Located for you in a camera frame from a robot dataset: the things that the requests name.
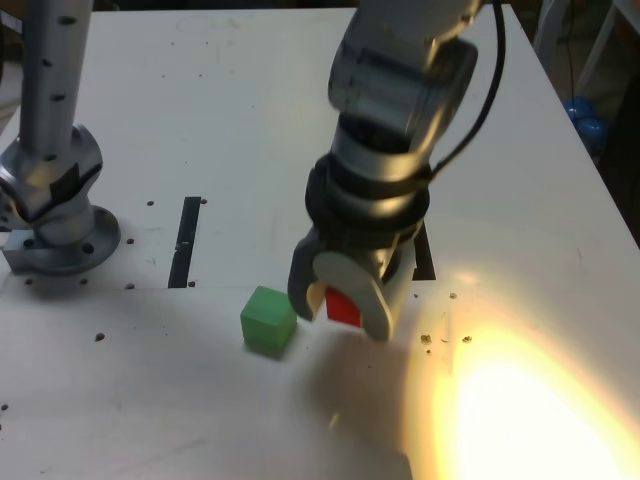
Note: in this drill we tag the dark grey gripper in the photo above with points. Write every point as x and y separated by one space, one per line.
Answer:
365 241

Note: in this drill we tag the red cube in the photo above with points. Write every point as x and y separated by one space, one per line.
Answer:
340 306

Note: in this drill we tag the green cube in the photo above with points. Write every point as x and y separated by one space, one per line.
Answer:
267 320

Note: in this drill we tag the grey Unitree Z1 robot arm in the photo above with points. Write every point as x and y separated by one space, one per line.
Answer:
55 75

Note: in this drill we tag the black tape square outline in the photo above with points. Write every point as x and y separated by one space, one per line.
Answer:
425 260

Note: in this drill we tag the blue balloon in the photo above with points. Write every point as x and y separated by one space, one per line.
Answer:
594 130
577 107

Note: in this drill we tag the white metal frame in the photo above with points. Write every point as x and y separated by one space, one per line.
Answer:
550 25

